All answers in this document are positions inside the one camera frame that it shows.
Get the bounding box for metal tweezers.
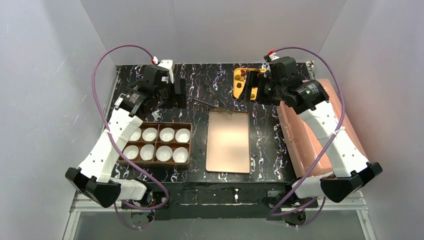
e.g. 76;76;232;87
189;80;234;116

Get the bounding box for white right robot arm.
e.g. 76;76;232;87
240;56;383;203

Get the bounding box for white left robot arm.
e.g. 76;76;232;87
65;59;187;208

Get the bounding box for brown chocolate box tray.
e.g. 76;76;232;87
122;122;192;168

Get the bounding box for yellow tray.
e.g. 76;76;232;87
233;67;266;100

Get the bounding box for white paper cup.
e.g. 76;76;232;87
172;147;189;163
141;127;158;142
139;144;155;161
155;145;173;162
122;145;140;160
159;127;175;142
128;128;142;142
175;128;191;143

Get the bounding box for rose gold box lid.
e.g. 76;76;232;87
205;110;251;174

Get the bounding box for pink plastic storage box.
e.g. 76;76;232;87
276;78;367;178

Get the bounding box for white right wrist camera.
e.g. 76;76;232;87
263;49;279;63

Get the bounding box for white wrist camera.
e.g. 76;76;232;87
158;59;175;84
263;49;279;63

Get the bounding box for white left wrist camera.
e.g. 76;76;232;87
158;59;175;84

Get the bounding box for aluminium frame rail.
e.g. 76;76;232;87
62;191;376;240

